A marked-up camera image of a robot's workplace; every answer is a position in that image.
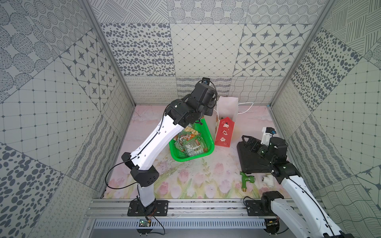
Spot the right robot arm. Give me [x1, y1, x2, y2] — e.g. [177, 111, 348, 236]
[237, 132, 353, 238]

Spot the black round connector board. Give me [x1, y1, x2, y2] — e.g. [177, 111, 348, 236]
[265, 219, 280, 235]

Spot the red orange soup packet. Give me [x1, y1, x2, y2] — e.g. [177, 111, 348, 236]
[177, 126, 199, 145]

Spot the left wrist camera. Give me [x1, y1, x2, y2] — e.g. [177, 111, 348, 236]
[200, 77, 210, 85]

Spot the black plastic tool case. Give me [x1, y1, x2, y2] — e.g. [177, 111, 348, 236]
[237, 137, 282, 174]

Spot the white pipe elbow fitting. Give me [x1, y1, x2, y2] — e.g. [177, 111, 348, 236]
[262, 174, 274, 187]

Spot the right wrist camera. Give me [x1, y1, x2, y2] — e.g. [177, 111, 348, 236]
[261, 127, 276, 146]

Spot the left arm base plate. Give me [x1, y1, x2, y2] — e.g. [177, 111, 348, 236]
[128, 199, 169, 217]

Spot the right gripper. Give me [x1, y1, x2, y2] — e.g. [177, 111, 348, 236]
[242, 135, 274, 164]

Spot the aluminium mounting rail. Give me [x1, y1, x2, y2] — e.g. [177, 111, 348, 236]
[84, 198, 331, 220]

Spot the white red paper gift bag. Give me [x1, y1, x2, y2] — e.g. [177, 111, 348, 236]
[214, 96, 254, 147]

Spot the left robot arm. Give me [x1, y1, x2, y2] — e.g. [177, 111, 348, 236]
[122, 77, 218, 208]

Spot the green plastic basket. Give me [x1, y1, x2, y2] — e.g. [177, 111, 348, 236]
[169, 118, 215, 162]

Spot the small green circuit board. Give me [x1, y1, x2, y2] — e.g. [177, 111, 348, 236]
[139, 219, 151, 227]

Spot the green plastic faucet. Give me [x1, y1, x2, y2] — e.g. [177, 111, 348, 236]
[240, 172, 256, 192]

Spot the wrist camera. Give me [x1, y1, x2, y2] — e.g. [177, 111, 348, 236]
[261, 127, 276, 146]
[200, 77, 210, 85]

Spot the green soup packet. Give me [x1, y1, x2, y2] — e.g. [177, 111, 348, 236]
[183, 139, 208, 157]

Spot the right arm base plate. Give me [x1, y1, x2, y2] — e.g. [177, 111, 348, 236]
[244, 199, 274, 217]

